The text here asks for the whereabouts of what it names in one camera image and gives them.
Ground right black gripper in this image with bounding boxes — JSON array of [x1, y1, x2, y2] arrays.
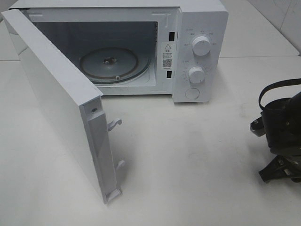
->
[[259, 98, 301, 183]]

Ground round door release button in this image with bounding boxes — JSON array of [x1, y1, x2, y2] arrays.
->
[[185, 88, 200, 100]]

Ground white timer knob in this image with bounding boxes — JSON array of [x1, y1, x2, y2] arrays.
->
[[188, 66, 205, 84]]

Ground white microwave door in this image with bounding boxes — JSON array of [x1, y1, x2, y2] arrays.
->
[[2, 9, 122, 203]]

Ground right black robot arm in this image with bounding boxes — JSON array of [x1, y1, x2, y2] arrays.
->
[[259, 93, 301, 183]]

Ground upper white power knob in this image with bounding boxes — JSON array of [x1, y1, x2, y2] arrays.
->
[[191, 34, 212, 56]]

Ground white microwave oven body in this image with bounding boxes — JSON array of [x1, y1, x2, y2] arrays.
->
[[7, 0, 229, 103]]

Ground glass microwave turntable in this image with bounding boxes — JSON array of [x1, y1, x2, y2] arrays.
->
[[79, 47, 151, 84]]

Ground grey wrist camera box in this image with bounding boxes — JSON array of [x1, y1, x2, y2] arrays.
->
[[249, 117, 265, 137]]

